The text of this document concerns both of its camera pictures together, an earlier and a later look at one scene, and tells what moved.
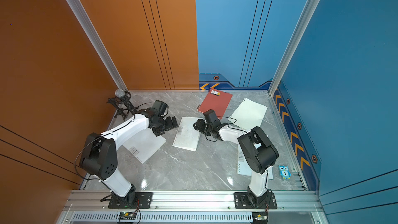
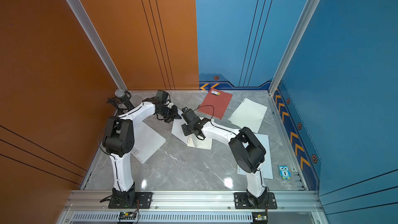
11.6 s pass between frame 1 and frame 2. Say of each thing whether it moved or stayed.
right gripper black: moved
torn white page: stayed
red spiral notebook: stayed
